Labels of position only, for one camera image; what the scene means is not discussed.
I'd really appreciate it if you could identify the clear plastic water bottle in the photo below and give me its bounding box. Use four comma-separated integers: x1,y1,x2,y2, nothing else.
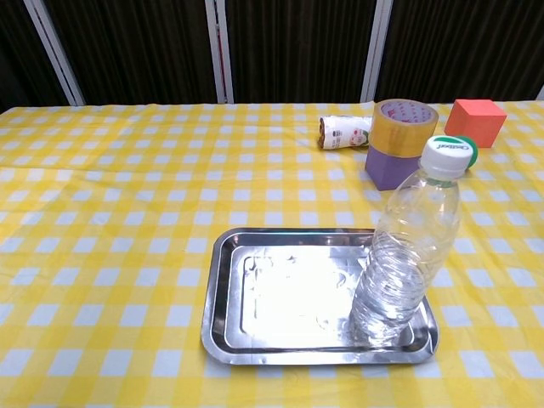
348,134,475,348

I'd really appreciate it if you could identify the white-labelled drink bottle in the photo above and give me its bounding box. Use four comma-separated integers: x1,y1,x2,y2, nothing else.
316,114,375,150

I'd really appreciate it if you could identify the stainless steel tray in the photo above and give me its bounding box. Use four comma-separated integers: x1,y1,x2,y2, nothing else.
200,228,441,366

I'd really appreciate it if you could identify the purple foam block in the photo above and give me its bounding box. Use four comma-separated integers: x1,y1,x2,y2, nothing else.
364,144,428,191

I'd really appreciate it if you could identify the yellow checked tablecloth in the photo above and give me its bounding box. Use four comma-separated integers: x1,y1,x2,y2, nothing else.
0,100,544,408

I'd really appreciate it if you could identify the yellow packing tape roll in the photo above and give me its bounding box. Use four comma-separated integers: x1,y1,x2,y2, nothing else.
368,99,439,157

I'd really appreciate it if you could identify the green ball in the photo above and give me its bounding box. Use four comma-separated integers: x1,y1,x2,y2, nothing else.
454,134,479,173

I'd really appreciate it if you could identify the orange-red foam cube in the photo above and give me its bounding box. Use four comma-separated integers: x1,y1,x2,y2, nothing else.
444,99,508,149

